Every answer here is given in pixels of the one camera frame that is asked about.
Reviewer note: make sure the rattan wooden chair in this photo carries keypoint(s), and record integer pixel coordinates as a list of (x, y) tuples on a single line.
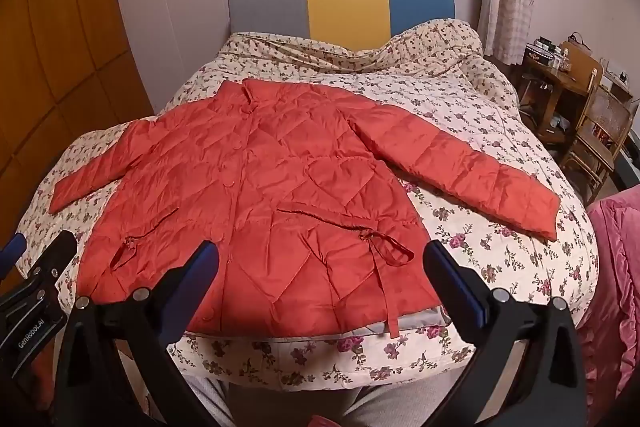
[(605, 117)]

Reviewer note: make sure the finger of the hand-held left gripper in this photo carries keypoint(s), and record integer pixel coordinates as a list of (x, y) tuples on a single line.
[(52, 257), (11, 249)]

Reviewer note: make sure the grey yellow blue headboard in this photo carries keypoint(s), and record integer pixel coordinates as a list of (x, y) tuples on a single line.
[(345, 7)]

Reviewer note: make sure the floral bed quilt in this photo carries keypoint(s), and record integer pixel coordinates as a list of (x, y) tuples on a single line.
[(500, 132)]

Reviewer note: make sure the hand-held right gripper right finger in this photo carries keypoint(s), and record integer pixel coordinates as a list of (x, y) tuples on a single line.
[(455, 277)]

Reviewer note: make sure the wooden side desk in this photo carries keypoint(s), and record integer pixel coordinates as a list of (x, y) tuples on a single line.
[(560, 79)]

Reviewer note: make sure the round patterned tin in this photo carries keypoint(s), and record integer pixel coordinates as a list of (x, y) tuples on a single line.
[(539, 53)]

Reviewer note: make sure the wooden wardrobe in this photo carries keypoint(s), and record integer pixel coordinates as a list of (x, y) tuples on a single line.
[(50, 57)]

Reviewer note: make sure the person's grey pants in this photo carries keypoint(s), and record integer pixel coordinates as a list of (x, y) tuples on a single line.
[(375, 407)]

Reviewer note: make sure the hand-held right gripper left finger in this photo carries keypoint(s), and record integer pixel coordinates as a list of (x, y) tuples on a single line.
[(197, 277)]

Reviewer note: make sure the orange quilted jacket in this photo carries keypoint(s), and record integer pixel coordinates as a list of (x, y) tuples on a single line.
[(280, 167)]

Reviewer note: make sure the pink blanket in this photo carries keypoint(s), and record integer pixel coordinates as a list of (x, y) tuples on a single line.
[(615, 282)]

